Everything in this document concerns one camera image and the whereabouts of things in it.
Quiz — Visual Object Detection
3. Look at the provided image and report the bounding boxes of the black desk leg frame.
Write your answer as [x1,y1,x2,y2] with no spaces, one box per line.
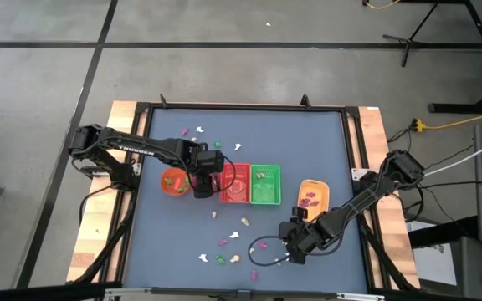
[428,0,482,115]

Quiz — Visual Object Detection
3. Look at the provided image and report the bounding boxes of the yellow extension cord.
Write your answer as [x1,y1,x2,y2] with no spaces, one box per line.
[411,106,482,133]

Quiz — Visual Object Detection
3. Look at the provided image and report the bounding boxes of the black table leg strut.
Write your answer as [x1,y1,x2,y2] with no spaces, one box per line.
[357,208,420,292]
[67,196,140,288]

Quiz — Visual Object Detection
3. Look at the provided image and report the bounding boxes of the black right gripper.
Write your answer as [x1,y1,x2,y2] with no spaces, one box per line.
[278,220,330,265]

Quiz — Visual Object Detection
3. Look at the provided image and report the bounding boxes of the white box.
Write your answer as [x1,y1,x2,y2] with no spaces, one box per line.
[406,221,455,289]

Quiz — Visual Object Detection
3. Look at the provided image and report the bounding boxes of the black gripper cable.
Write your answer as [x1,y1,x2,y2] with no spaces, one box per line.
[248,232,346,268]
[219,153,238,194]

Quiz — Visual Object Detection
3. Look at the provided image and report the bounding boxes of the silver aluminium rail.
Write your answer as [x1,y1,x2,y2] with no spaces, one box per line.
[103,286,387,301]

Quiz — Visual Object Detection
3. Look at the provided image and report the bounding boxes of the yellow plastic bin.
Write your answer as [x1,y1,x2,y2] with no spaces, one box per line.
[298,178,331,222]

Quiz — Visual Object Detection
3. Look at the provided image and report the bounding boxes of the red plastic basket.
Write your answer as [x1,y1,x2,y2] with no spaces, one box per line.
[218,162,252,205]

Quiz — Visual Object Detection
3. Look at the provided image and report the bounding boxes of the white cable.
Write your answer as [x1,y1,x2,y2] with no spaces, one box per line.
[423,132,482,177]

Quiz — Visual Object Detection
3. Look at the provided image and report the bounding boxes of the pink round bowl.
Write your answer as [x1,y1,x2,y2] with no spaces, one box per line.
[190,167,222,196]

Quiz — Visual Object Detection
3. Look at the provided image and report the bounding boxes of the green plastic basket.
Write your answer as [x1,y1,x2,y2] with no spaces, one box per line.
[249,164,282,206]

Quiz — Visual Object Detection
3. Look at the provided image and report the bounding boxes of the yellow floor cable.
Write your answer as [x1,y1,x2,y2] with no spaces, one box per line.
[361,0,402,10]

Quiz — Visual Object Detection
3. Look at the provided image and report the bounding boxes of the black tripod stand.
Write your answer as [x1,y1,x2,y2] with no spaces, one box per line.
[382,3,438,68]

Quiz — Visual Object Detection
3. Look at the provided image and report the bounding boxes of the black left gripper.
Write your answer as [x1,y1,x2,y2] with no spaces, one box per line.
[182,141,215,199]

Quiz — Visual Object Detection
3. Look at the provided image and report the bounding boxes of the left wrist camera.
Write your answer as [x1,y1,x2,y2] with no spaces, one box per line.
[198,150,226,172]

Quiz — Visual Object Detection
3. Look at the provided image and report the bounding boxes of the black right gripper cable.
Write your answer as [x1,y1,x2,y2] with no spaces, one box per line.
[248,232,346,268]

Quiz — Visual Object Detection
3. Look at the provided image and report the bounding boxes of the black floor bar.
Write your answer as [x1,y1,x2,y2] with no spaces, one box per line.
[0,282,123,301]

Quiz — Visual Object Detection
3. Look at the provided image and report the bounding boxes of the orange round bowl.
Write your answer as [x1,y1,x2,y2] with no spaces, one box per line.
[160,166,192,197]

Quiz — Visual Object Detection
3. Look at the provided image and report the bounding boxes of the wooden side board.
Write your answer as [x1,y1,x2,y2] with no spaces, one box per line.
[65,99,150,283]
[356,106,422,289]

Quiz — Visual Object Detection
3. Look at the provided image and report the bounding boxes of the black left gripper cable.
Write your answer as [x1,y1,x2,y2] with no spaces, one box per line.
[219,153,238,194]

